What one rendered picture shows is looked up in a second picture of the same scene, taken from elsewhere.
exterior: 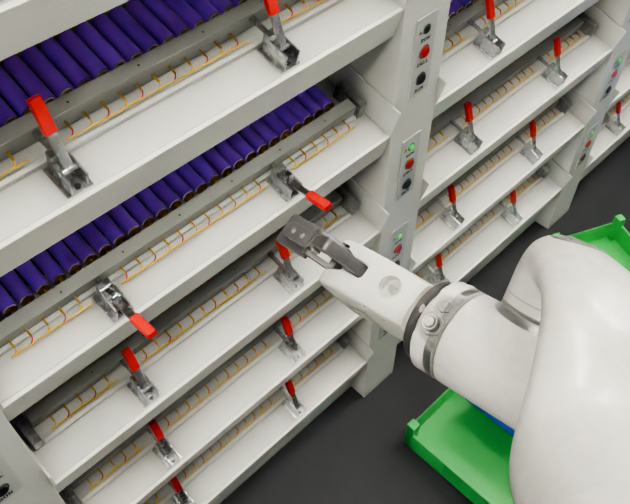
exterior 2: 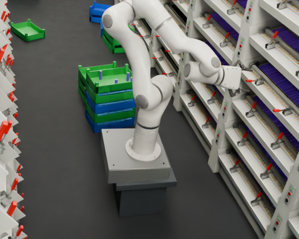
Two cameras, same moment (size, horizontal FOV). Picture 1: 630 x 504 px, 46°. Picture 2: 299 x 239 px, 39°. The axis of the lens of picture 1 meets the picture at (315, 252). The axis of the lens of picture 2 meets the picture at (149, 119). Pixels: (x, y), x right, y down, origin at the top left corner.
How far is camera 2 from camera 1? 1.91 m
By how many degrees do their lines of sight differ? 77
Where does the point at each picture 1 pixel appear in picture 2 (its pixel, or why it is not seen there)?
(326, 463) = (237, 227)
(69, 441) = (241, 103)
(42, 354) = (249, 74)
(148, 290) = (261, 88)
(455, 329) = not seen: hidden behind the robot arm
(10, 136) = (277, 38)
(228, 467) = (240, 182)
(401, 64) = not seen: outside the picture
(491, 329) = not seen: hidden behind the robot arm
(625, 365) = (189, 41)
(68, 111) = (283, 44)
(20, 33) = (275, 14)
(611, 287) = (201, 45)
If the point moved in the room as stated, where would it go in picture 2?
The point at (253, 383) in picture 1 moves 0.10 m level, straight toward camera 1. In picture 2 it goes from (256, 165) to (237, 160)
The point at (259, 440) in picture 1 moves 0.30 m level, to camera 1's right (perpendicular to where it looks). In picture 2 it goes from (246, 191) to (228, 227)
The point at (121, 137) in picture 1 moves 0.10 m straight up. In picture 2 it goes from (278, 53) to (284, 33)
